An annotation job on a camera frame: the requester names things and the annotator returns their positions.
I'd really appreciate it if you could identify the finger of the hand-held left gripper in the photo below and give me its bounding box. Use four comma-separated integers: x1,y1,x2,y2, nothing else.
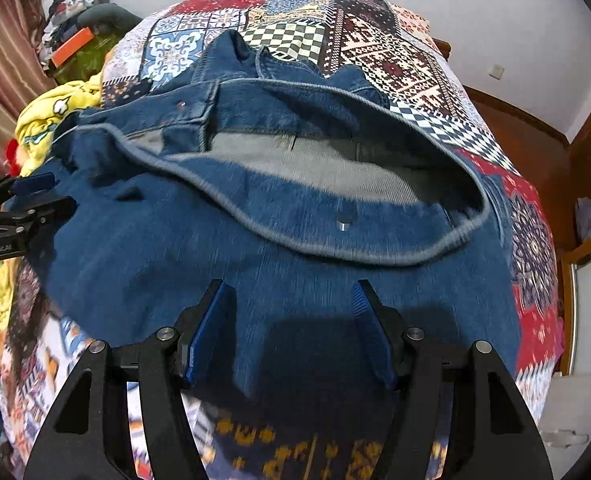
0,172,56,209
0,197,78,242

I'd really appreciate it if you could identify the pile of clutter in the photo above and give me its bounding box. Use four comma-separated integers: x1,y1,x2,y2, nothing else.
40,0,141,61

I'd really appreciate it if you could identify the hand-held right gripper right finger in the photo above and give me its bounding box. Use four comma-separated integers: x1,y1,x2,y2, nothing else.
351,279,551,480

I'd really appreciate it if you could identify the blue denim jacket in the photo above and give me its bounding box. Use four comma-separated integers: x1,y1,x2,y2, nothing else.
28,29,522,411

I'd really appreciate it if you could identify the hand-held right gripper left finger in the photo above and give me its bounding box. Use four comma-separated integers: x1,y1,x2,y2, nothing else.
23,279,237,480

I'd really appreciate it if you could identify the yellow cartoon print garment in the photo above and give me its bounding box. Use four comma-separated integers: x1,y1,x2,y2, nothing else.
14,72,105,177

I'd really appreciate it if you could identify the patchwork patterned blanket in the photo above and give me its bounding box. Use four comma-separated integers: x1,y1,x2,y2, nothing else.
100,0,565,480

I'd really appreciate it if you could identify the dark grey cushion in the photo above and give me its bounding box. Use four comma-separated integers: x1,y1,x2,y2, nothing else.
82,4,142,32

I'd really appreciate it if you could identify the green patterned cloth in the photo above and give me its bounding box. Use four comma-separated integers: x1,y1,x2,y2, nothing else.
56,34,127,87

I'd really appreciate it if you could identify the orange box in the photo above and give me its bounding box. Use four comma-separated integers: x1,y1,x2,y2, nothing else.
50,27,97,68

